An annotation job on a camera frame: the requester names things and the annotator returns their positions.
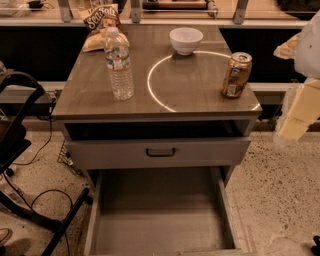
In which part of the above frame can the grey drawer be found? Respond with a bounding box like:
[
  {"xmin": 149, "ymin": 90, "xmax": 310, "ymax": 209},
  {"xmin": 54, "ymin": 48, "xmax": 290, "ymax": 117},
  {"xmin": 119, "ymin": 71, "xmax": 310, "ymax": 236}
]
[
  {"xmin": 84, "ymin": 167, "xmax": 256, "ymax": 256},
  {"xmin": 66, "ymin": 137, "xmax": 250, "ymax": 170}
]

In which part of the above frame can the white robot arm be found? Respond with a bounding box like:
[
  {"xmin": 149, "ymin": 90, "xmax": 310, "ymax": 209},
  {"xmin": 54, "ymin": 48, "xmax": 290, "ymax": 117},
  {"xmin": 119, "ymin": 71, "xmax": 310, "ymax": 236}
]
[{"xmin": 273, "ymin": 10, "xmax": 320, "ymax": 146}]

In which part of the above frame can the grey wooden drawer cabinet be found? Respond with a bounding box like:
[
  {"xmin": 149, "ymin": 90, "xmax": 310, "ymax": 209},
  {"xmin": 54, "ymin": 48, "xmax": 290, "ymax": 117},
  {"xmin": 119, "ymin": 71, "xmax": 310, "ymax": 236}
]
[{"xmin": 51, "ymin": 23, "xmax": 263, "ymax": 188}]

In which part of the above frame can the grey top drawer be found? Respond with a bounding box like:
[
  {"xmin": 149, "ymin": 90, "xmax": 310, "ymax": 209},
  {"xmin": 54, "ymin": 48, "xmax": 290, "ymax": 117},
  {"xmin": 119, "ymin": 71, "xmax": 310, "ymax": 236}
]
[{"xmin": 66, "ymin": 137, "xmax": 250, "ymax": 170}]

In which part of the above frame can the clear plastic water bottle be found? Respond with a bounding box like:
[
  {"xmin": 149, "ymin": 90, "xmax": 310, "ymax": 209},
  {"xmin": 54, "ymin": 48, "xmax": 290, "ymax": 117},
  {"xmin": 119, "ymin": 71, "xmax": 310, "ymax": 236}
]
[{"xmin": 104, "ymin": 27, "xmax": 134, "ymax": 100}]

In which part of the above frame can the gold soda can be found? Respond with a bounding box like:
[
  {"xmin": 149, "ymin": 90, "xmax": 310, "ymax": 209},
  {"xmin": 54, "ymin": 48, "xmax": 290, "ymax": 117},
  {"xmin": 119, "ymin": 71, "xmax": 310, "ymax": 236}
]
[{"xmin": 222, "ymin": 52, "xmax": 252, "ymax": 98}]

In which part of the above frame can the white ceramic bowl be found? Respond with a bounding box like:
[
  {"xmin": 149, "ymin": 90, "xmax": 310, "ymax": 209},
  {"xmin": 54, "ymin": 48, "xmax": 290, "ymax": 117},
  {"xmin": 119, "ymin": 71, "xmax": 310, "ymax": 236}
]
[{"xmin": 169, "ymin": 27, "xmax": 203, "ymax": 55}]

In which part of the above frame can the brown chip bag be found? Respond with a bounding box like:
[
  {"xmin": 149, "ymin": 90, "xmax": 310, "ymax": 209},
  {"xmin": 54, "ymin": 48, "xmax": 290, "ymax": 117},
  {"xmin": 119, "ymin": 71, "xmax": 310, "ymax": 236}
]
[{"xmin": 79, "ymin": 4, "xmax": 129, "ymax": 52}]

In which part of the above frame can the black object floor corner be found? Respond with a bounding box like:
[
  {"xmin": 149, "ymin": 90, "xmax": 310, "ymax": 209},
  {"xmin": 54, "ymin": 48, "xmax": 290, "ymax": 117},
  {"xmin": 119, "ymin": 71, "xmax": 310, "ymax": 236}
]
[{"xmin": 311, "ymin": 235, "xmax": 320, "ymax": 256}]

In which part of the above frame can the black floor cable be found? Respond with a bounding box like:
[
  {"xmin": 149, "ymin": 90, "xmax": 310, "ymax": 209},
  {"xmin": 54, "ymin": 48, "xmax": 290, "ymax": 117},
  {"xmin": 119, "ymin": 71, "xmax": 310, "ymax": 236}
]
[{"xmin": 2, "ymin": 113, "xmax": 74, "ymax": 256}]

